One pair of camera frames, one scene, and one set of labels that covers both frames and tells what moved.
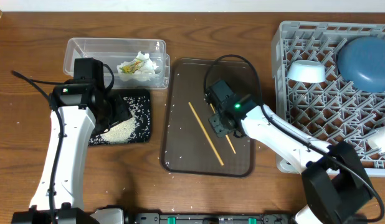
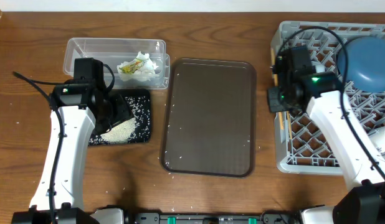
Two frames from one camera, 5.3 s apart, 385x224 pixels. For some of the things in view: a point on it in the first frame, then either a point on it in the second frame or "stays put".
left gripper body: [116, 111] stays put
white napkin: [141, 68] stays put
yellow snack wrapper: [131, 68] stays put
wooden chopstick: [227, 135] → [289, 124]
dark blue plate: [365, 63] stays put
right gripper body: [219, 126] → [278, 99]
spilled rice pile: [135, 130] stays put
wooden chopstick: [205, 132] → [275, 82]
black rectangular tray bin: [136, 129] stays put
